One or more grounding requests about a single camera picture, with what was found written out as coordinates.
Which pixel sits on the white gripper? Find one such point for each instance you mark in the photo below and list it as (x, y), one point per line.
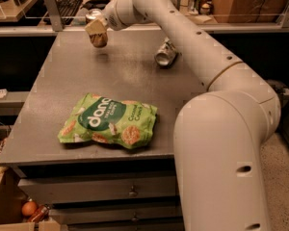
(112, 13)

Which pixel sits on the red bottle in box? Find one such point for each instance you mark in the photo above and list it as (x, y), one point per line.
(40, 214)

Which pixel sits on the small jar on desk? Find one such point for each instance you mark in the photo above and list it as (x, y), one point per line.
(205, 9)

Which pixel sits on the grey drawer cabinet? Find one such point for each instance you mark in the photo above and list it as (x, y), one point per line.
(92, 186)

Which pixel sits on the orange soda can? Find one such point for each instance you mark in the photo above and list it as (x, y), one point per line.
(100, 40)

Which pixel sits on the green chip bag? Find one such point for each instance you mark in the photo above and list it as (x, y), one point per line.
(101, 119)

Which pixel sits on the black keyboard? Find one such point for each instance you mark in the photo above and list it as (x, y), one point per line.
(67, 9)

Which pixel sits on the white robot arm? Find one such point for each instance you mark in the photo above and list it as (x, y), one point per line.
(217, 135)

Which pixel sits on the black headphones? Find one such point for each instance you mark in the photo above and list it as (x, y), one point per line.
(96, 4)

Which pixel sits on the orange ball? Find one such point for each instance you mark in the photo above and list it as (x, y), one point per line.
(29, 208)

